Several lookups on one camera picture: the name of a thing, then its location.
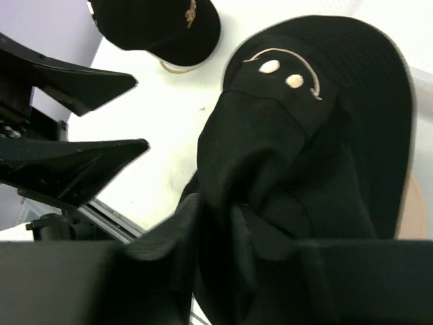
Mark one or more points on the gold wire hat stand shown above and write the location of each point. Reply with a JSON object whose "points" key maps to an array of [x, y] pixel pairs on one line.
{"points": [[173, 69]]}

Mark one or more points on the aluminium rail frame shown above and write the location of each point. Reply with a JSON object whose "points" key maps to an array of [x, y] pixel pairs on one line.
{"points": [[95, 212]]}

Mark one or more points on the black hat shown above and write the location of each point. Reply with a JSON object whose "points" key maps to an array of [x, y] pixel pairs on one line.
{"points": [[310, 138]]}

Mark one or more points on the beige bucket hat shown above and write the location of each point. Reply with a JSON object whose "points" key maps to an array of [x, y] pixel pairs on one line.
{"points": [[412, 222]]}

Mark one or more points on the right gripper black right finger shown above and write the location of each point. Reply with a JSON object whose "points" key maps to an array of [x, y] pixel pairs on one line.
{"points": [[355, 281]]}

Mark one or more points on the black baseball cap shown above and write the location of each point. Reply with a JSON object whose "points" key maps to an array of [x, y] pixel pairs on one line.
{"points": [[180, 32]]}

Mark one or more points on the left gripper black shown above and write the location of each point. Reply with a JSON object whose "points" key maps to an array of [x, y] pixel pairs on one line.
{"points": [[60, 174]]}

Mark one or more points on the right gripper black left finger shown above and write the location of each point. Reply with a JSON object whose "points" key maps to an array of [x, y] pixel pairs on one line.
{"points": [[54, 279]]}

